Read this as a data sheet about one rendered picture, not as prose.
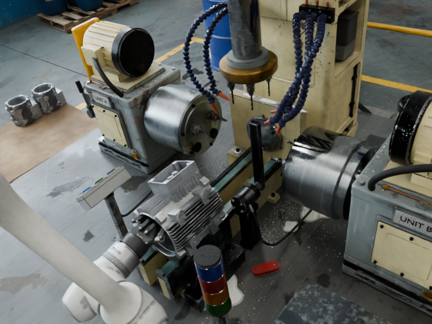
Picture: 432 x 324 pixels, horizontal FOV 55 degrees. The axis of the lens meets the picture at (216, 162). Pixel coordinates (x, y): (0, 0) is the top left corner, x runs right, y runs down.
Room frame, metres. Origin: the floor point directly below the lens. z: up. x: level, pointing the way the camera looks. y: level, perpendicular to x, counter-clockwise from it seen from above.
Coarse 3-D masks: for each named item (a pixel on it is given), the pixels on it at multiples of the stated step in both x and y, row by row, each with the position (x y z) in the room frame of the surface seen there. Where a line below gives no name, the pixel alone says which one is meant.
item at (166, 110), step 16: (160, 96) 1.36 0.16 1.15; (176, 96) 1.33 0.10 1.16; (192, 96) 1.30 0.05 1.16; (160, 112) 1.30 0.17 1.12; (176, 112) 1.26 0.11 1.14; (192, 112) 1.27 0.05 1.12; (208, 112) 1.32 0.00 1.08; (160, 128) 1.28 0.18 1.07; (176, 128) 1.23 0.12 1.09; (192, 128) 1.24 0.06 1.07; (208, 128) 1.31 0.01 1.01; (176, 144) 1.22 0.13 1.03; (192, 144) 1.24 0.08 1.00; (208, 144) 1.31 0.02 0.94
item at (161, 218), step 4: (204, 176) 0.93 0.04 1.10; (200, 180) 0.92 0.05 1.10; (204, 180) 0.92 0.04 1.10; (208, 180) 0.92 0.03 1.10; (204, 184) 0.91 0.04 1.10; (136, 212) 0.88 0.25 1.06; (160, 212) 0.81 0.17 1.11; (220, 212) 0.89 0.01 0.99; (224, 212) 0.89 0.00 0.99; (136, 216) 0.87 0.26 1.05; (156, 216) 0.80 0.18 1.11; (160, 216) 0.80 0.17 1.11; (164, 216) 0.80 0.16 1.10; (220, 216) 0.87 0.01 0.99; (224, 216) 0.88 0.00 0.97; (156, 220) 0.80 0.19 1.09; (160, 220) 0.79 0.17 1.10; (164, 220) 0.79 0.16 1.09; (160, 224) 0.79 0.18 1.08; (176, 252) 0.76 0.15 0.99; (180, 252) 0.76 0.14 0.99; (184, 252) 0.76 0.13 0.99; (180, 256) 0.75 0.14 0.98
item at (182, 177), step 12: (168, 168) 1.00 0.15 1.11; (180, 168) 1.00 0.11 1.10; (192, 168) 0.94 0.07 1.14; (156, 180) 0.96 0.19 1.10; (168, 180) 0.89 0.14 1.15; (180, 180) 0.90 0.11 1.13; (192, 180) 0.92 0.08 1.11; (156, 192) 0.92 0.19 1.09; (168, 192) 0.87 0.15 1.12; (180, 192) 0.88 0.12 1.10
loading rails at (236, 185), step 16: (240, 160) 1.21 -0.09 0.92; (272, 160) 1.18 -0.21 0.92; (224, 176) 1.13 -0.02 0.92; (240, 176) 1.15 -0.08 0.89; (272, 176) 1.12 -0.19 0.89; (224, 192) 1.08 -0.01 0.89; (272, 192) 1.11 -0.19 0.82; (224, 208) 0.97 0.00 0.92; (224, 224) 0.91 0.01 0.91; (208, 240) 0.85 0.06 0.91; (224, 240) 0.90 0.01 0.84; (144, 256) 0.83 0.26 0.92; (160, 256) 0.85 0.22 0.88; (192, 256) 0.80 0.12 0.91; (144, 272) 0.81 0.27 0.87; (160, 272) 0.75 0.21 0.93; (176, 272) 0.75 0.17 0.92; (192, 272) 0.79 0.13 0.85; (176, 288) 0.74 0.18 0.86
